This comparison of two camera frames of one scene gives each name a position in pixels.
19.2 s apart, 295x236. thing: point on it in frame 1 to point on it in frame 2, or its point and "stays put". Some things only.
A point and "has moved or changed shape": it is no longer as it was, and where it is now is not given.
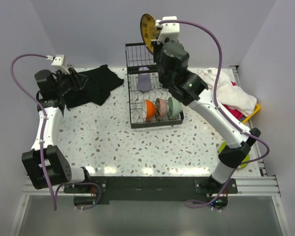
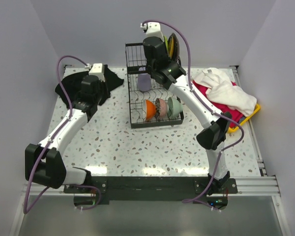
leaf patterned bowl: x=161 y=108 stays put
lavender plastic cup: x=144 y=80 stays put
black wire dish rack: x=151 y=103 stays put
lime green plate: x=246 y=160 has moved or changed shape
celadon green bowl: x=174 y=108 stays put
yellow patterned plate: x=149 y=32 has moved or changed shape
